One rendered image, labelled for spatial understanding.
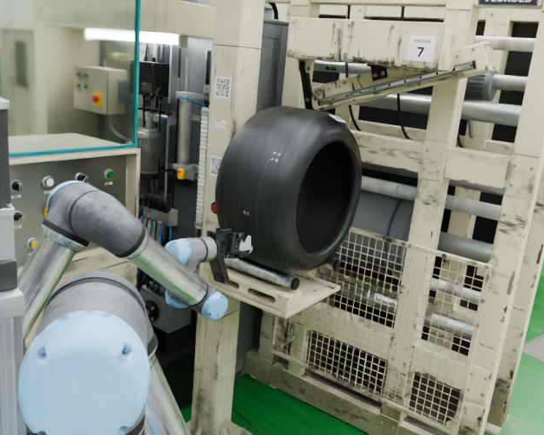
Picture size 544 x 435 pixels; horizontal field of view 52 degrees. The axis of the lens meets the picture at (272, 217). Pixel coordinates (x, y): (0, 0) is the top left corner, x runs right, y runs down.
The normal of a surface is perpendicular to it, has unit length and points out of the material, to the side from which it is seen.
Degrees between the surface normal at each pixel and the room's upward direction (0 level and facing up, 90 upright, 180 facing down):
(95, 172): 90
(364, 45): 90
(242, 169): 70
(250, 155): 61
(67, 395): 82
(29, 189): 90
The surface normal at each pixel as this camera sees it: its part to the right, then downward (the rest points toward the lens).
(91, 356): 0.23, 0.16
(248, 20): 0.80, 0.23
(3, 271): 0.62, 0.26
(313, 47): -0.59, 0.16
